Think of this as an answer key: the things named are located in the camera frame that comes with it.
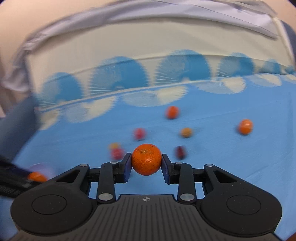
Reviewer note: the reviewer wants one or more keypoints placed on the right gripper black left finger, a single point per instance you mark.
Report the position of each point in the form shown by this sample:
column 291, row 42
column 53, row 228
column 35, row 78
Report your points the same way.
column 68, row 200

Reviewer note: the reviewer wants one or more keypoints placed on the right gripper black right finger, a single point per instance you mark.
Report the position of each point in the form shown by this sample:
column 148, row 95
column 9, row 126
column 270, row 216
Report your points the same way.
column 226, row 202

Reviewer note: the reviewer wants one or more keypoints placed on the large front orange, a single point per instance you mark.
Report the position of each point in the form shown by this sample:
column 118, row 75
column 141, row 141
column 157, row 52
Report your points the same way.
column 37, row 177

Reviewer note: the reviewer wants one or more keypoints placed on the red fruit front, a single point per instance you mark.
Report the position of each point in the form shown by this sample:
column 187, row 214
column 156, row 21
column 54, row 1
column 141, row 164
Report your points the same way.
column 117, row 154

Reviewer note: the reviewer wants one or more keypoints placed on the red fruit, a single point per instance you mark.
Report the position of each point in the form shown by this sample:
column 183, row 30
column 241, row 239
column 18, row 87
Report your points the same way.
column 117, row 154
column 139, row 134

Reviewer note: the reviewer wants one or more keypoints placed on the yellow round fruit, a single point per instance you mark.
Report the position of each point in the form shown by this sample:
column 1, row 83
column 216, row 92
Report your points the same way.
column 114, row 146

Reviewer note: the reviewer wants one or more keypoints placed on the tan round fruit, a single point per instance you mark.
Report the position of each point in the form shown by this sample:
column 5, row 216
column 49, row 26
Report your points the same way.
column 186, row 132

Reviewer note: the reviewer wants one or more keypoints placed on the mandarin orange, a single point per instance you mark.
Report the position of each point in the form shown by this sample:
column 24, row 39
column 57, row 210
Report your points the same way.
column 146, row 159

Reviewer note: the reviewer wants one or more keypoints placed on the red fruit back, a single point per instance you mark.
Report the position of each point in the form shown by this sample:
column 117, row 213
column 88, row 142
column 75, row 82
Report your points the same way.
column 139, row 134

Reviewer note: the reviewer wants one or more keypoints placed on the lavender round plate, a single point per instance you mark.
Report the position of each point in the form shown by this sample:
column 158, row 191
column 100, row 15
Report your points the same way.
column 43, row 168

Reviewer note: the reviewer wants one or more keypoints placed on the blue fabric sofa armrest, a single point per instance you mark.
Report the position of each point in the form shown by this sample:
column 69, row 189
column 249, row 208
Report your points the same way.
column 20, row 123

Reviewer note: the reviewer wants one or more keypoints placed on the dark red jujube far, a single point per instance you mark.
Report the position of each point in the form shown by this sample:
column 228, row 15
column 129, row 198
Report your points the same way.
column 180, row 152

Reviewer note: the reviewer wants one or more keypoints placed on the blue patterned tablecloth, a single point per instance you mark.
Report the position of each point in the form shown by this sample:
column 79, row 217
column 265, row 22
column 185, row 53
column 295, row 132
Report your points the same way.
column 95, row 86

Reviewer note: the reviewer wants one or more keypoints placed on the small orange far back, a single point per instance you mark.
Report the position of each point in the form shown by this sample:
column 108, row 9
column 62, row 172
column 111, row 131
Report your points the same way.
column 172, row 112

